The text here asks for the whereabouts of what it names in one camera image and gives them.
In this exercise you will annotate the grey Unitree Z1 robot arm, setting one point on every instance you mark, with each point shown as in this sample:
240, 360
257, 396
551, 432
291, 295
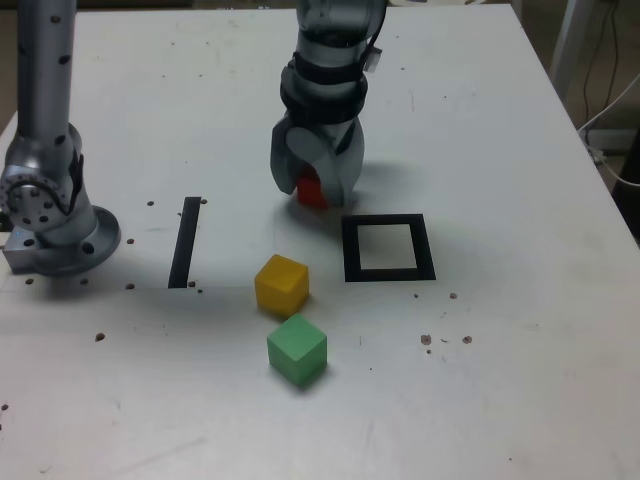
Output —
45, 75

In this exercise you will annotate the white metal post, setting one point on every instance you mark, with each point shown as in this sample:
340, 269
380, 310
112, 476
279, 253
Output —
567, 35

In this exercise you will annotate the black tape square outline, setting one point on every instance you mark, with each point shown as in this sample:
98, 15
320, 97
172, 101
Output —
350, 250

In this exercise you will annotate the small grey wrist camera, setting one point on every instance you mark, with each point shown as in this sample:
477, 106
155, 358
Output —
372, 60

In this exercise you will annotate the green cube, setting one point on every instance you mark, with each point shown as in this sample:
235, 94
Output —
295, 350

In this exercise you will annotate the red cube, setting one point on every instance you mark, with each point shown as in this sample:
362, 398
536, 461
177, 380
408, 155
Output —
310, 192

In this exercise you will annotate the black tape strip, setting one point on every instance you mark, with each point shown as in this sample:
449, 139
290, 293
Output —
182, 245

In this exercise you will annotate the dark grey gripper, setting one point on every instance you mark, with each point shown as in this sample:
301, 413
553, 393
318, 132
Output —
332, 135

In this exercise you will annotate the yellow cube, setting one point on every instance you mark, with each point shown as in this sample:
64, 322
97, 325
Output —
280, 287

